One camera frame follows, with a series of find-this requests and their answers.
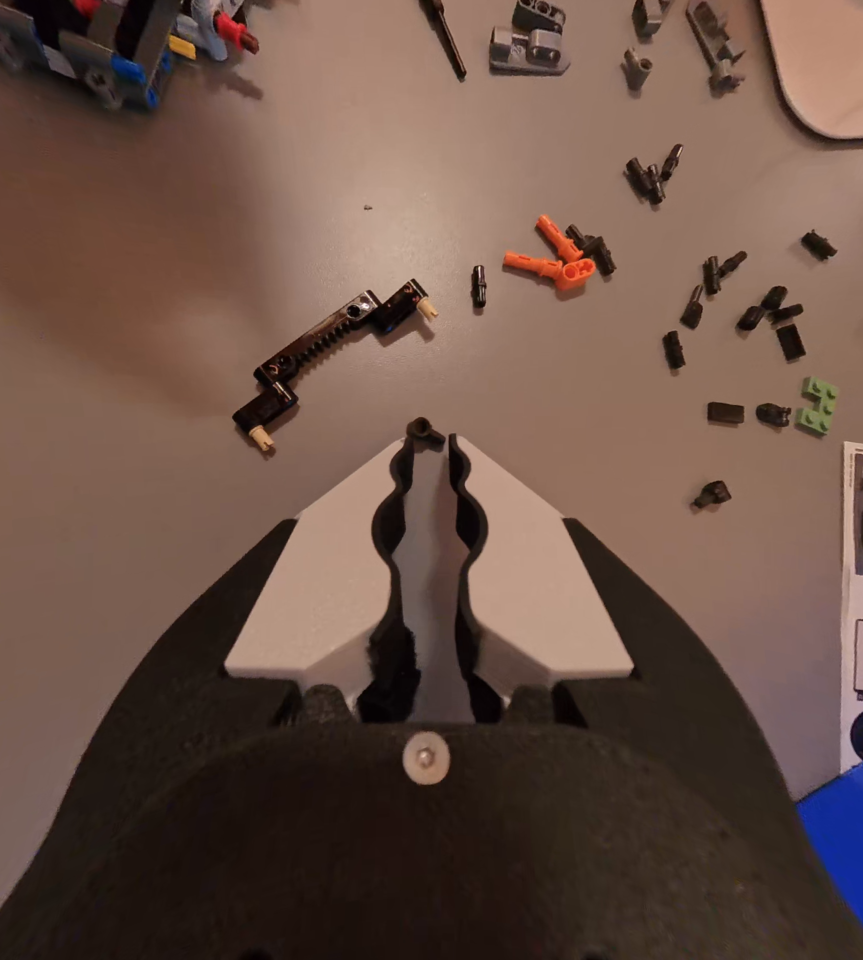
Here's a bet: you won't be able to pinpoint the black lego gear rack assembly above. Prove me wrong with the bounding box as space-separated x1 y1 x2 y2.
232 279 440 455

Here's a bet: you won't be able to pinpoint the dark grey three-hole lego beam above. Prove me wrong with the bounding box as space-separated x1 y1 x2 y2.
511 0 568 33

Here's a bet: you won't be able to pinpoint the green lego plate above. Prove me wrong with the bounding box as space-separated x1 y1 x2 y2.
794 376 841 437

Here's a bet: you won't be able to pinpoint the white desk stand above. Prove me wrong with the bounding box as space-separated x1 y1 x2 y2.
759 0 863 142

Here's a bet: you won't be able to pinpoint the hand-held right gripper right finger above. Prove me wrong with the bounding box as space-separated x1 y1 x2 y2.
446 433 636 712

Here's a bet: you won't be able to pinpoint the dark grey lego panel piece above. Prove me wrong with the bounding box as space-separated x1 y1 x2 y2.
488 27 572 77

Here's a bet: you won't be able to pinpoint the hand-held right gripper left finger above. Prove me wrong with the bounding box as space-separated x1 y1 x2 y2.
223 437 421 714

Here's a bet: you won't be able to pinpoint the grey lego connector assembly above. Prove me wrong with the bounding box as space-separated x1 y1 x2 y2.
684 0 747 96

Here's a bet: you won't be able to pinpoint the black lego lever with axle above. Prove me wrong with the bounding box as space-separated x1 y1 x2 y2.
419 0 469 82

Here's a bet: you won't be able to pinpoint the orange lego axle pin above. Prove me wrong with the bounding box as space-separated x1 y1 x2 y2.
503 250 564 281
535 214 584 261

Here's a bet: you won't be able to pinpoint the scattered small black lego pieces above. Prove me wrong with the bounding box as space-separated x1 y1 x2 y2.
471 142 863 513

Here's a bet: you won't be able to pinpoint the partly built lego car chassis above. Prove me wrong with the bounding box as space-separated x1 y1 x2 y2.
0 0 262 114

